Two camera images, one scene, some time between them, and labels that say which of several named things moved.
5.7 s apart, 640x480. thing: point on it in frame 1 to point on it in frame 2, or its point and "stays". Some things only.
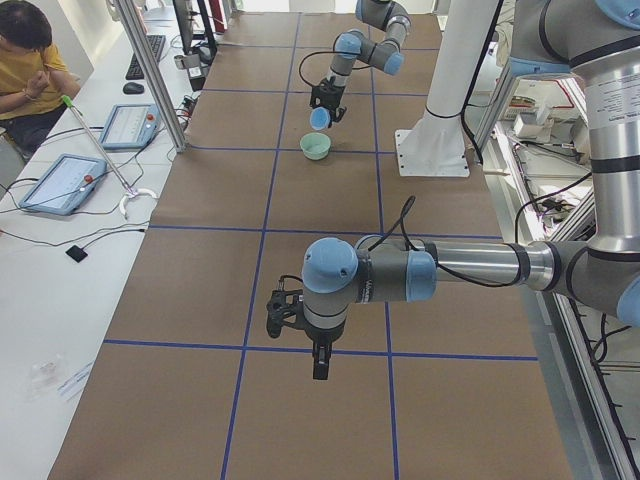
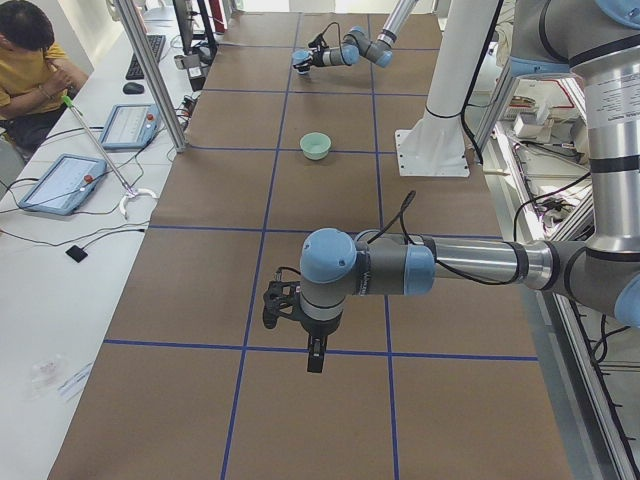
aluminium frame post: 152,65 stays
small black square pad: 76,253 stays
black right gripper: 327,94 to 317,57
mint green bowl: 315,145 stays
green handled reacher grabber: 129,191 stays
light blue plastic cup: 319,118 to 299,56
